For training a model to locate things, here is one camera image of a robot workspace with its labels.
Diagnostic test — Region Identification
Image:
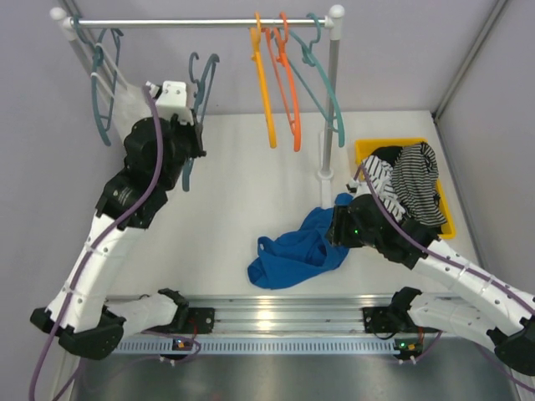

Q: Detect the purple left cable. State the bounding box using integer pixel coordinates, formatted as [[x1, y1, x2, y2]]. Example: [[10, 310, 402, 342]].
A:
[[29, 84, 201, 401]]

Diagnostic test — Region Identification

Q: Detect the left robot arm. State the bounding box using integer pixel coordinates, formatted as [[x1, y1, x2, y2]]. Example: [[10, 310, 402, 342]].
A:
[[30, 114, 206, 360]]

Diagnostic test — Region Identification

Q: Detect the corner metal profile right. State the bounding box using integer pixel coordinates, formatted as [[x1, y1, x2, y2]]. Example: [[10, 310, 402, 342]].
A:
[[431, 0, 511, 124]]

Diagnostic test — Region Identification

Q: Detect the silver clothes rack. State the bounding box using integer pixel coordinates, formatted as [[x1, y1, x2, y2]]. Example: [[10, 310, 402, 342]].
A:
[[49, 1, 345, 207]]

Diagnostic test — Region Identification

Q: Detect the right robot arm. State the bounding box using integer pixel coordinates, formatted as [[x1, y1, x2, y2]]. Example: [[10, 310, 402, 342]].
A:
[[326, 194, 534, 376]]

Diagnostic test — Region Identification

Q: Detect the teal hanger right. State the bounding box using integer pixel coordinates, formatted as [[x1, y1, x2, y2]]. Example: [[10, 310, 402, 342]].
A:
[[288, 13, 345, 148]]

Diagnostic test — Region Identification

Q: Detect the blue tank top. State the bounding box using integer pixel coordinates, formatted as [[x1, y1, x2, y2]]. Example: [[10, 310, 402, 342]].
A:
[[247, 207, 349, 290]]

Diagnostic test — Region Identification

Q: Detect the white garment on hanger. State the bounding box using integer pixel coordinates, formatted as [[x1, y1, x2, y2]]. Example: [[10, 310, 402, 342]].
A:
[[89, 41, 155, 143]]

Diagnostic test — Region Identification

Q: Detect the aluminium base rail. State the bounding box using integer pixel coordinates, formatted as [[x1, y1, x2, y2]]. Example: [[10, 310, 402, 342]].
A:
[[79, 293, 519, 356]]

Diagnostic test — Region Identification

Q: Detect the corner metal profile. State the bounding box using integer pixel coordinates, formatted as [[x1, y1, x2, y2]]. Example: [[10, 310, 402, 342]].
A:
[[431, 0, 511, 124], [49, 0, 143, 401]]

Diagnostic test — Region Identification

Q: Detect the purple cable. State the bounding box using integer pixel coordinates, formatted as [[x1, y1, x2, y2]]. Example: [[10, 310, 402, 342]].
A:
[[29, 84, 201, 401], [354, 162, 535, 401]]

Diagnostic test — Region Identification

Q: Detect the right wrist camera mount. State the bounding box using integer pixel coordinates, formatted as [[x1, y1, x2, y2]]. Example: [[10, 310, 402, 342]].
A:
[[346, 172, 366, 194]]

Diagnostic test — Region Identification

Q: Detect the orange hanger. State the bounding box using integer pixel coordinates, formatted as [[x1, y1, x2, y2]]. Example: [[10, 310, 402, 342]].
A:
[[262, 12, 302, 152]]

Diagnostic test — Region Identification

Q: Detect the corner metal profile left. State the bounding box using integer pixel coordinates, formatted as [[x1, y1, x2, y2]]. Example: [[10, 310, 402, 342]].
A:
[[49, 0, 143, 401]]

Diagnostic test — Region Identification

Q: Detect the black garment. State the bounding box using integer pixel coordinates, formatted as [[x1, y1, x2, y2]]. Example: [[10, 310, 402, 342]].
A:
[[372, 146, 403, 167]]

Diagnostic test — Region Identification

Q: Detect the yellow hanger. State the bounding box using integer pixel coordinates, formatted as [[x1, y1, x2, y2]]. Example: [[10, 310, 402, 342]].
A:
[[249, 12, 277, 149]]

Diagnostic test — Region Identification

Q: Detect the teal hanger with garment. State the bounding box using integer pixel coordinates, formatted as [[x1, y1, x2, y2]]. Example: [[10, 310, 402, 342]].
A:
[[72, 14, 124, 147]]

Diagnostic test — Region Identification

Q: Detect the dark blue-grey hanger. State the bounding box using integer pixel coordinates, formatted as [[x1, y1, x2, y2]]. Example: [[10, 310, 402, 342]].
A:
[[181, 52, 221, 192]]

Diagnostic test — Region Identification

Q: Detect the yellow plastic bin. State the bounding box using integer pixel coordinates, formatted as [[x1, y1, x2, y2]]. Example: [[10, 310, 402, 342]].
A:
[[354, 138, 456, 240]]

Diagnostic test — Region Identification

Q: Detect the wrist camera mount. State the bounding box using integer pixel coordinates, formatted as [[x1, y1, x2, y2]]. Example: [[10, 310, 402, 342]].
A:
[[145, 80, 194, 125], [346, 172, 366, 194]]

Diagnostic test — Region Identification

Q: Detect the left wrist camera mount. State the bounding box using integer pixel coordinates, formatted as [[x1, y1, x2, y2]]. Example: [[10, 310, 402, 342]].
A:
[[145, 80, 194, 125]]

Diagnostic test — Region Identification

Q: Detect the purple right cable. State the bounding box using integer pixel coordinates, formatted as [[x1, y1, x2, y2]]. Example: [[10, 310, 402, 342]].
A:
[[354, 162, 535, 401]]

